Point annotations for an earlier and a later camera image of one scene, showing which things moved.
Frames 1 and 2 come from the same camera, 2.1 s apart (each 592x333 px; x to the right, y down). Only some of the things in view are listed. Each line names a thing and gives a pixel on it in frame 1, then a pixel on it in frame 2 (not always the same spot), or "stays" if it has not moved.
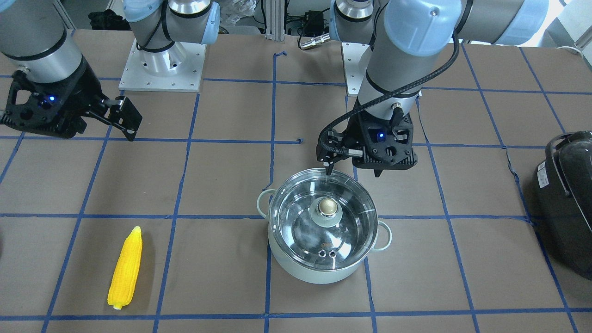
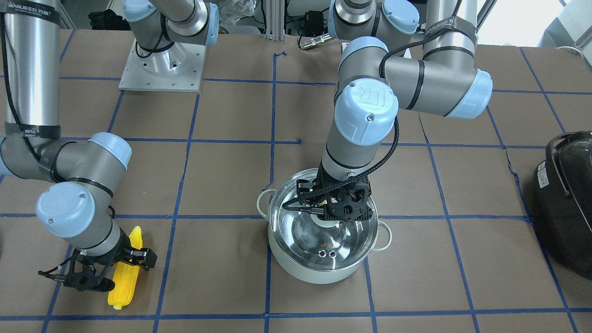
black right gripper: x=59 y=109 → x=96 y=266
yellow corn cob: x=126 y=270 stays
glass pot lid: x=322 y=222 stays
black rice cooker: x=563 y=200 stays
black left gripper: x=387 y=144 → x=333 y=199
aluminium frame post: x=275 y=10 stays
